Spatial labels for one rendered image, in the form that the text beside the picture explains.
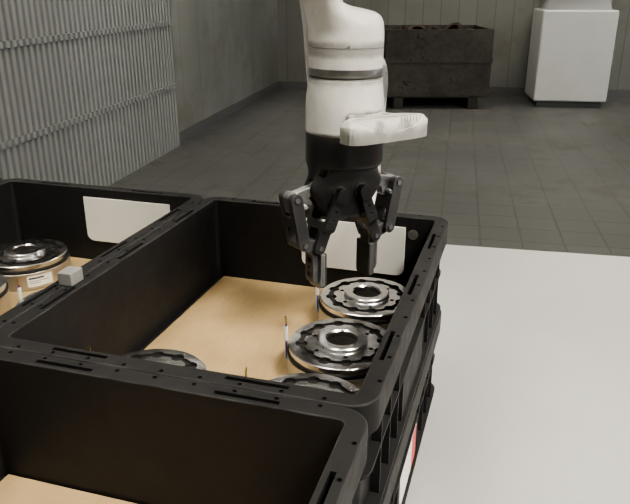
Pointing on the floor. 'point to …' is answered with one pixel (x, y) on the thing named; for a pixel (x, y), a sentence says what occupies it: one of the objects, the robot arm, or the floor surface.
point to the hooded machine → (571, 53)
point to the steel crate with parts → (438, 62)
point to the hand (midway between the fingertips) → (341, 266)
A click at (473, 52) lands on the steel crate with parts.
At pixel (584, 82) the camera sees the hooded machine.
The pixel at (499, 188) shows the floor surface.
